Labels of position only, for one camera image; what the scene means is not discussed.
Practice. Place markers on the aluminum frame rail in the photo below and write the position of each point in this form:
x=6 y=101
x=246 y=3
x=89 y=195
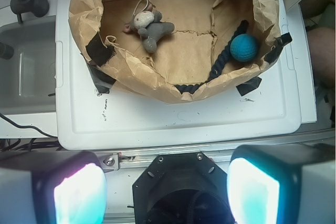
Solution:
x=219 y=152

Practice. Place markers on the brown paper bag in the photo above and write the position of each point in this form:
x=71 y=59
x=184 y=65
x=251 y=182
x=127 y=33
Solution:
x=179 y=69

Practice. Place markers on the black tape strip left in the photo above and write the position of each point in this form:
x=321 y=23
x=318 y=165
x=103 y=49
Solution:
x=102 y=81

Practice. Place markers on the blue textured ball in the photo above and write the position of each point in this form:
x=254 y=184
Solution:
x=244 y=48

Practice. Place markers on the black tape strip right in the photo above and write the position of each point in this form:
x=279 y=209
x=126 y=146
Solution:
x=249 y=86

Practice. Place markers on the dark blue rope toy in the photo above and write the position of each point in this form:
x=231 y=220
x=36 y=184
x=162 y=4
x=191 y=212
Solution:
x=219 y=64

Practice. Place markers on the black tape strip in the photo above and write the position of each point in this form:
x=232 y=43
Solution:
x=102 y=81
x=249 y=86

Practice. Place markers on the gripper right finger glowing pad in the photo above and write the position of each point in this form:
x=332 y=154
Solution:
x=285 y=183

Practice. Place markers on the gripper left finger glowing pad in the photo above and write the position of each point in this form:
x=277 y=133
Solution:
x=52 y=187

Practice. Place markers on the gray plush animal toy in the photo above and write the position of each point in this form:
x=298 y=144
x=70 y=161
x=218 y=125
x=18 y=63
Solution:
x=148 y=25

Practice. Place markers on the gray sink basin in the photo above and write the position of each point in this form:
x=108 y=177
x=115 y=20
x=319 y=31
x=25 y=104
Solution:
x=28 y=78

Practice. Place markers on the white plastic bin lid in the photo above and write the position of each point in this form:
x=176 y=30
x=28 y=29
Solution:
x=89 y=120

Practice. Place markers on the black octagonal mount plate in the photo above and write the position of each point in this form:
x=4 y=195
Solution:
x=182 y=188

